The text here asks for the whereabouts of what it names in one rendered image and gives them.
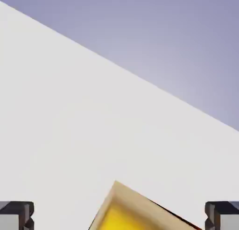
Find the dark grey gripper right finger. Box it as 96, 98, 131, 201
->
204, 201, 239, 230

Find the large yellow box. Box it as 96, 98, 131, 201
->
87, 180, 204, 230

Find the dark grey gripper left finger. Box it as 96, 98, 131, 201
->
0, 201, 35, 230

